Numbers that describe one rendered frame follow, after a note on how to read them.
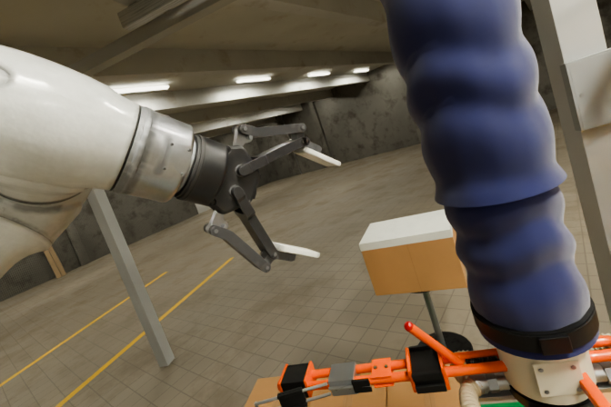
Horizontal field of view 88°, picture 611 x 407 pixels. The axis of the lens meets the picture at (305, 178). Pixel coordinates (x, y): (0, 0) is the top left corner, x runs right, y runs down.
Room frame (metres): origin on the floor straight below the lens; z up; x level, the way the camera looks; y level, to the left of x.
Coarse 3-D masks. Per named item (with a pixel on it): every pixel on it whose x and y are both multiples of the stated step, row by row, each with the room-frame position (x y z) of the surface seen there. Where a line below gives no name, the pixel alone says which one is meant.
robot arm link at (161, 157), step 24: (144, 120) 0.30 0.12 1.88; (168, 120) 0.32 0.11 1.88; (144, 144) 0.29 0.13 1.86; (168, 144) 0.31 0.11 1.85; (192, 144) 0.32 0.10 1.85; (144, 168) 0.29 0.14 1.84; (168, 168) 0.30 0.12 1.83; (120, 192) 0.30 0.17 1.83; (144, 192) 0.31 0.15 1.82; (168, 192) 0.31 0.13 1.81
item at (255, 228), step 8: (232, 192) 0.37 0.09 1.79; (240, 192) 0.37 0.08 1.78; (240, 200) 0.37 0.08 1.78; (240, 208) 0.37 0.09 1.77; (248, 208) 0.38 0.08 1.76; (240, 216) 0.39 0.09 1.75; (248, 216) 0.38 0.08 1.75; (248, 224) 0.39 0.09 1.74; (256, 224) 0.39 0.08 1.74; (248, 232) 0.40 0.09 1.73; (256, 232) 0.39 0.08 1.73; (264, 232) 0.39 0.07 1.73; (256, 240) 0.40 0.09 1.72; (264, 240) 0.39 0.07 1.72; (264, 248) 0.40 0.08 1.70; (272, 248) 0.40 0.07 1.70; (272, 256) 0.40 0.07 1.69
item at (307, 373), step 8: (288, 368) 0.85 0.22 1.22; (296, 368) 0.84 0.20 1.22; (304, 368) 0.83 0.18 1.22; (312, 368) 0.83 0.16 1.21; (288, 376) 0.81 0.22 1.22; (296, 376) 0.80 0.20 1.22; (304, 376) 0.79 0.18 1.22; (280, 384) 0.80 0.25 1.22; (288, 384) 0.79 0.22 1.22; (296, 384) 0.78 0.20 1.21; (304, 384) 0.78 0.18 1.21; (312, 392) 0.79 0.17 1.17
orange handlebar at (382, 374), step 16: (608, 336) 0.62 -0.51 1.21; (464, 352) 0.71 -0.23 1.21; (480, 352) 0.69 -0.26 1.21; (496, 352) 0.68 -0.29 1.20; (592, 352) 0.60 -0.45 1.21; (608, 352) 0.59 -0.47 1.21; (368, 368) 0.77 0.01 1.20; (384, 368) 0.74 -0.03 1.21; (400, 368) 0.74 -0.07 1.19; (448, 368) 0.68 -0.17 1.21; (464, 368) 0.67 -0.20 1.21; (480, 368) 0.66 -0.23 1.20; (496, 368) 0.64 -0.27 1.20; (384, 384) 0.72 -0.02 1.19; (592, 384) 0.54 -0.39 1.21; (592, 400) 0.52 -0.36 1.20
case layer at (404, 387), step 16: (256, 384) 1.77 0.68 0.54; (272, 384) 1.72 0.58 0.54; (400, 384) 1.42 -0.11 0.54; (256, 400) 1.64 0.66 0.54; (320, 400) 1.50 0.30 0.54; (336, 400) 1.46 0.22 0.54; (352, 400) 1.43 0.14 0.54; (368, 400) 1.40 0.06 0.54; (384, 400) 1.37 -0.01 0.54; (400, 400) 1.34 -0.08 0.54; (416, 400) 1.31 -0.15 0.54; (432, 400) 1.29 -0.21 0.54; (448, 400) 1.26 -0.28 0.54
